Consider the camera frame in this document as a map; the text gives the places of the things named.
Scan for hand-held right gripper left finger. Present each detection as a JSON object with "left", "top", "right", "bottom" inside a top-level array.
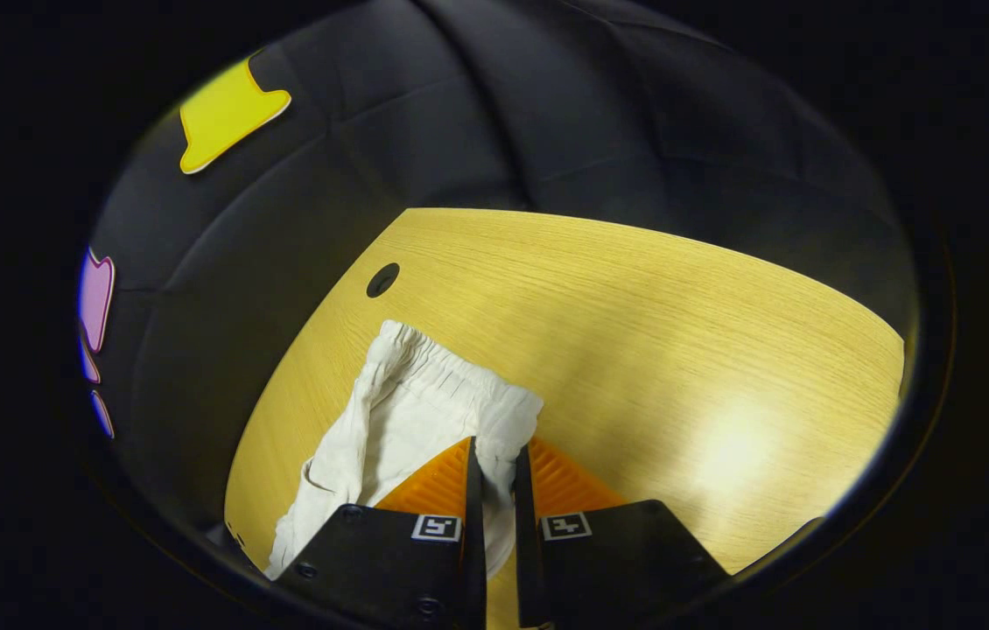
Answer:
[{"left": 271, "top": 437, "right": 489, "bottom": 630}]

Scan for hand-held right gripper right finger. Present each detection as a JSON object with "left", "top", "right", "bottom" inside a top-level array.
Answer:
[{"left": 512, "top": 437, "right": 733, "bottom": 629}]

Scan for white jeans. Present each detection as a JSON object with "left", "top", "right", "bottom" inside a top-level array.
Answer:
[{"left": 265, "top": 319, "right": 544, "bottom": 580}]

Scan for black backdrop cloth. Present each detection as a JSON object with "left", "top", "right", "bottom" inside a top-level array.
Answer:
[{"left": 79, "top": 0, "right": 921, "bottom": 536}]

